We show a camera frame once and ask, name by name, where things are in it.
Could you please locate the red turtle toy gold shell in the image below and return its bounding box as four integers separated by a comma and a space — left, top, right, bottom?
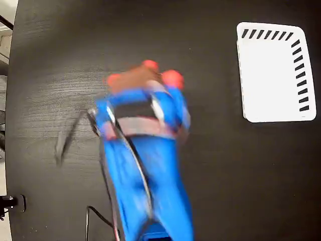
106, 59, 185, 91

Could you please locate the dark chair base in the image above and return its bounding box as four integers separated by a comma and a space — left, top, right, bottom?
0, 109, 7, 158

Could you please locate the black table clamp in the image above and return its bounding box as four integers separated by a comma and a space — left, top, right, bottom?
0, 194, 27, 213

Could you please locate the silver gripper camera board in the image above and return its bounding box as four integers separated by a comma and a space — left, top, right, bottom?
86, 107, 102, 138

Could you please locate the black camera cable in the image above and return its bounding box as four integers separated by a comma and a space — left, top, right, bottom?
85, 205, 121, 241

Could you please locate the black diagonal bar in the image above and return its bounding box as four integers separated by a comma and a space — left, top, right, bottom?
0, 14, 15, 30

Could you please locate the white plastic basket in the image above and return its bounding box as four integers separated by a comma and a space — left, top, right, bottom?
236, 22, 317, 124

